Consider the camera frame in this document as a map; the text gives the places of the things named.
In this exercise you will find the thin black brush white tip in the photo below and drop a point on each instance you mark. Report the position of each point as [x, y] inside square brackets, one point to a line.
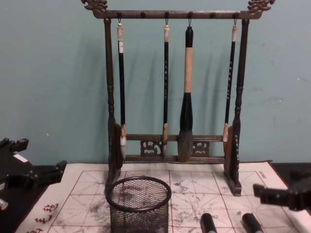
[230, 85]

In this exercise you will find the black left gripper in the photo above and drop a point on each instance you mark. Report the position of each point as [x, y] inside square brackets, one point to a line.
[11, 167]

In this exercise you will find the dark carved wooden brush rack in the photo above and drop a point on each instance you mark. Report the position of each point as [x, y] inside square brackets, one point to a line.
[239, 72]

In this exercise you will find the thin black brush brown ferrule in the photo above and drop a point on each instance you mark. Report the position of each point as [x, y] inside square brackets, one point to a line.
[166, 85]

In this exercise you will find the white gridded calligraphy cloth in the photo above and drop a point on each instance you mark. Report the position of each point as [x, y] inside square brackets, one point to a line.
[206, 189]

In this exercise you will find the black cylinder stick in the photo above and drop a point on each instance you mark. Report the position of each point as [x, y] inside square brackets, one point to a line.
[251, 223]
[208, 223]

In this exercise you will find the thin black brush white label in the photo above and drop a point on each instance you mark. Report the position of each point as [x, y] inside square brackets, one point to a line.
[122, 85]

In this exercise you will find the large black and tan brush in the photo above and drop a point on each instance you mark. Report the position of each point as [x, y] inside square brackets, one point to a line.
[187, 109]

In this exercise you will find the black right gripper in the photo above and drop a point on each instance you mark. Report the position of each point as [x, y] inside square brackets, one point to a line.
[301, 197]

